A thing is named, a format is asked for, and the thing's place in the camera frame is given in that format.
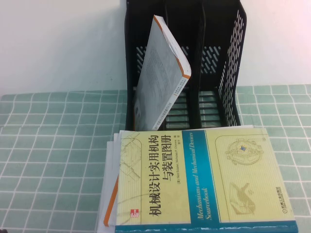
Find green checked tablecloth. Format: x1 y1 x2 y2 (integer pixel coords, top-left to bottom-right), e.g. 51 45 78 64
0 83 311 233

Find yellow mechanisms sourcebook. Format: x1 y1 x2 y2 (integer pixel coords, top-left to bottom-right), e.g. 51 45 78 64
114 128 298 233

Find white orange-edged ROS2 book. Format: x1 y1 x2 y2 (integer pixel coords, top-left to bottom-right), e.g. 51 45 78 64
133 15 192 132

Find plain white book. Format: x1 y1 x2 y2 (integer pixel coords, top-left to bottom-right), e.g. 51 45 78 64
97 140 115 233

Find black perforated book holder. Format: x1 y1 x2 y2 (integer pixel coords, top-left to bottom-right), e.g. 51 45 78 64
123 0 248 133

